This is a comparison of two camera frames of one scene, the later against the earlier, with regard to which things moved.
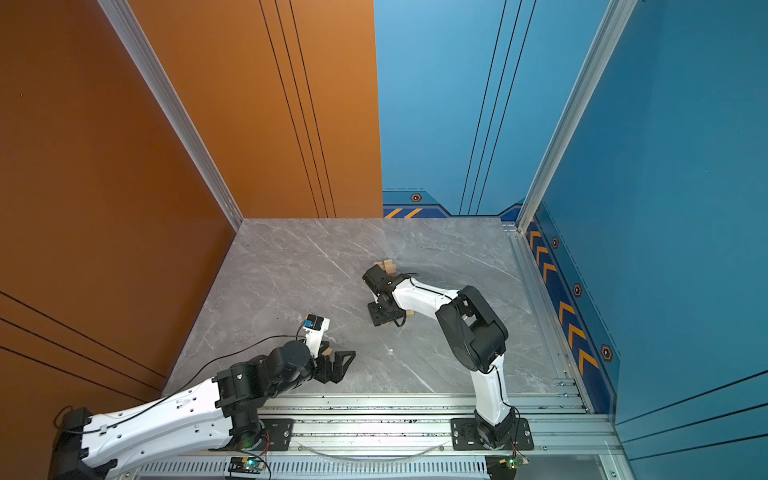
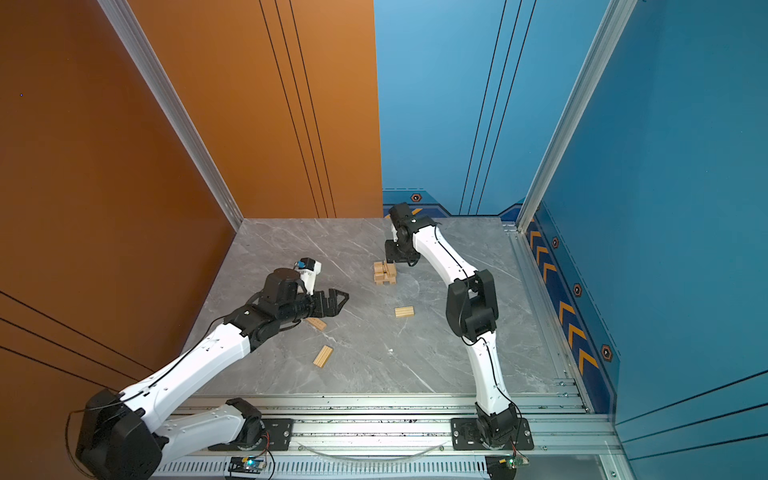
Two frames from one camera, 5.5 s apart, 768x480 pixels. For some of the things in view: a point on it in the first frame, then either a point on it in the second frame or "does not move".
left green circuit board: (246, 464) does not move
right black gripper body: (380, 315) to (395, 251)
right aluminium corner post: (614, 21) does not move
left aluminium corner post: (128, 27) does not move
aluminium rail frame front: (408, 437) does not move
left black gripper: (339, 371) to (333, 309)
